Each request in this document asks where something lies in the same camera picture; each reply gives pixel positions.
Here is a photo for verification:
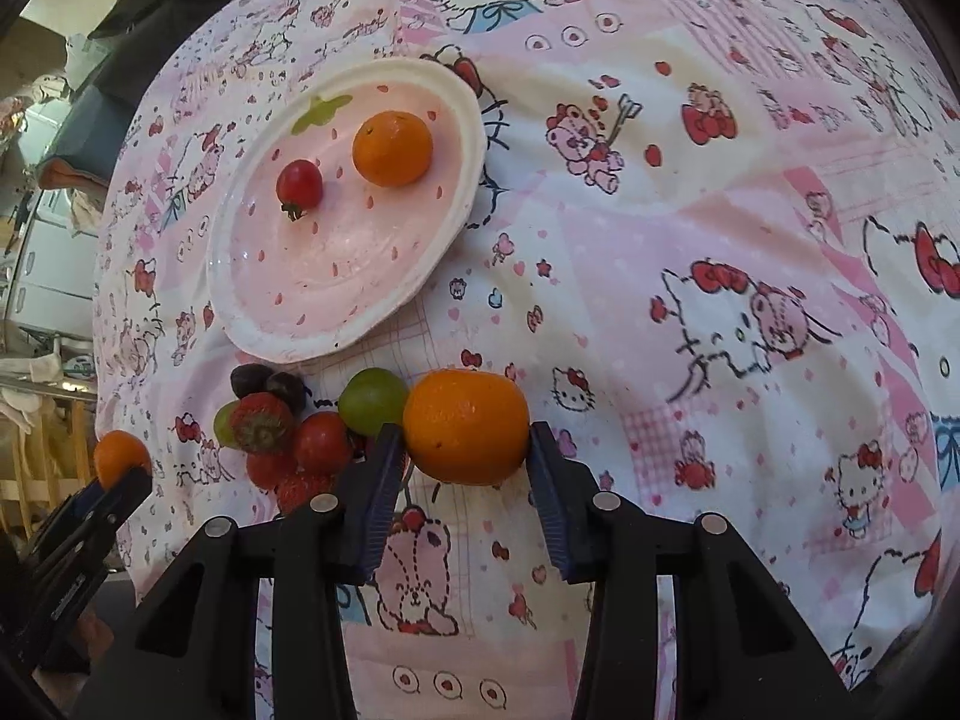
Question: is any pink plate with white rim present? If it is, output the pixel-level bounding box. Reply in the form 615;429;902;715
206;56;487;361

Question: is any large orange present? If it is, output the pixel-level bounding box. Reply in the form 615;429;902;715
403;370;531;486

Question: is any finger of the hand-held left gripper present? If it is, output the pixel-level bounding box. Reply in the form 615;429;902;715
30;481;113;548
34;469;155;586

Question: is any black cloth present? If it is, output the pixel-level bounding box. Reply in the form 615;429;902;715
88;0;252;91

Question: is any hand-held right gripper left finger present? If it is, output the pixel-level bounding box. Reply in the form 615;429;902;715
71;424;406;720

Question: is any white cabinet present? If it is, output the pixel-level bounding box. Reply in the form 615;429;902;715
0;187;98;346

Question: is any red cherry tomato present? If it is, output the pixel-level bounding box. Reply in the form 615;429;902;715
275;158;324;222

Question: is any small orange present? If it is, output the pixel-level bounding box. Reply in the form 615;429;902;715
94;431;153;490

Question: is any blue-grey cushion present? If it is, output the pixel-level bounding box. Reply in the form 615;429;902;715
37;82;143;188

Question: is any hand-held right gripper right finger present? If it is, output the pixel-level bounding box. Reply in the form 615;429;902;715
525;422;860;720

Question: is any medium orange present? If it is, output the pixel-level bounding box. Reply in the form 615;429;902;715
352;110;435;188

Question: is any large green grape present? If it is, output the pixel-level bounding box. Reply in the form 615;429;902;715
337;367;410;437

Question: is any pink printed blanket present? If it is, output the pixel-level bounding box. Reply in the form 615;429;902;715
90;0;960;720

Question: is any strawberry with green leaves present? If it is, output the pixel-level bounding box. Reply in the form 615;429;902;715
229;392;295;455

